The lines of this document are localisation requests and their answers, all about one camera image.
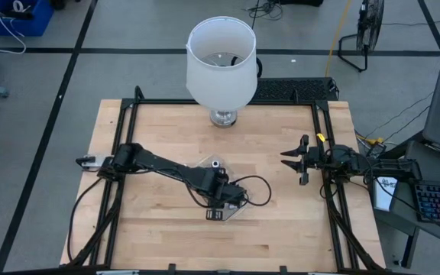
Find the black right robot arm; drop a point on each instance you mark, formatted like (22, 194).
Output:
(380, 166)

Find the white paper sheet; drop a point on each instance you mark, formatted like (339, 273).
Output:
(384, 195)

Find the black perforated tray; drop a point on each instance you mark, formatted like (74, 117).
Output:
(296, 89)

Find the large black food coloring bottle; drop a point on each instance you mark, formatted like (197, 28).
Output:
(215, 164)

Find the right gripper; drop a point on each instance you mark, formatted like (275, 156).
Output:
(317, 160)

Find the black table frame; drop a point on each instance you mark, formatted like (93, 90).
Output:
(126, 133)

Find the blue plastic bin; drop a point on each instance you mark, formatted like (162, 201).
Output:
(13, 23)

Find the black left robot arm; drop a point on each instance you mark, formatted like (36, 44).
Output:
(159, 164)

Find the backlit computer keyboard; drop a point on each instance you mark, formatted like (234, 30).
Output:
(439, 202)

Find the yellow label tag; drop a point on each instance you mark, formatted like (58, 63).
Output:
(321, 137)

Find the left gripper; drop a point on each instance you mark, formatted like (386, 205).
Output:
(224, 191)

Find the clear plastic container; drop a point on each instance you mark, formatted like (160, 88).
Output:
(199, 164)

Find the black floor fan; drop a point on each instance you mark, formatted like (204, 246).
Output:
(369, 26)

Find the silver lamp with white shade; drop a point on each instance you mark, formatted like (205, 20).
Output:
(222, 76)

